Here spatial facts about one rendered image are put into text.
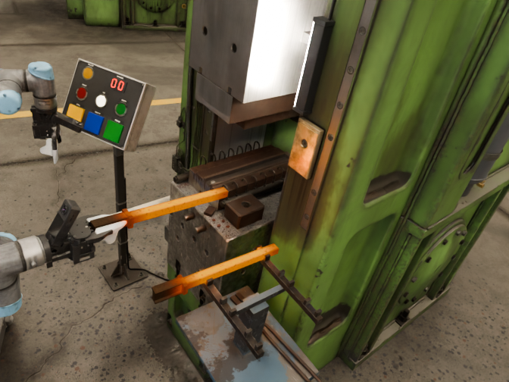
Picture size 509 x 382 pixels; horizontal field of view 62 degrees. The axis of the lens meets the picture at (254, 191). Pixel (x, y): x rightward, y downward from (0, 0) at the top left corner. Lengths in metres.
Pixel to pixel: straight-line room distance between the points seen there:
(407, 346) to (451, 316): 0.42
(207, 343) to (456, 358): 1.62
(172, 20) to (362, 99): 5.42
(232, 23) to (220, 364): 1.01
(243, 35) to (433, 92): 0.62
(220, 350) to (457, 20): 1.21
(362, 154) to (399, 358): 1.54
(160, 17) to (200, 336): 5.37
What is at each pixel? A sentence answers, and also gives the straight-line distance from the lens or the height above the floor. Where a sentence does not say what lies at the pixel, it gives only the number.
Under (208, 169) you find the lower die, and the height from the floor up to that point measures 0.99.
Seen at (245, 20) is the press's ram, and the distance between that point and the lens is 1.24.
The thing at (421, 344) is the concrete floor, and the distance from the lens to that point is 2.66.
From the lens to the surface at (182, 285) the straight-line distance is 1.23.
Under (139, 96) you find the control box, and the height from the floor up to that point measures 1.15.
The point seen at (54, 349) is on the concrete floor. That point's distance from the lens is 2.33.
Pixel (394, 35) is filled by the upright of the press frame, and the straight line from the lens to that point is 1.10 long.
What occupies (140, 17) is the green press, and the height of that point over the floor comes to 0.15.
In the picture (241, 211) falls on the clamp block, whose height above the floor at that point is 0.98.
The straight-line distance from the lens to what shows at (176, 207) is 1.24.
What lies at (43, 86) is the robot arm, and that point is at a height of 1.23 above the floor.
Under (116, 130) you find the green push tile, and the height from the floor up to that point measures 1.02.
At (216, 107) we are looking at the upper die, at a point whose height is 1.29.
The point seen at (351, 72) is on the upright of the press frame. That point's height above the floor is 1.54.
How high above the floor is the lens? 1.91
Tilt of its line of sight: 36 degrees down
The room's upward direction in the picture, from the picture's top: 11 degrees clockwise
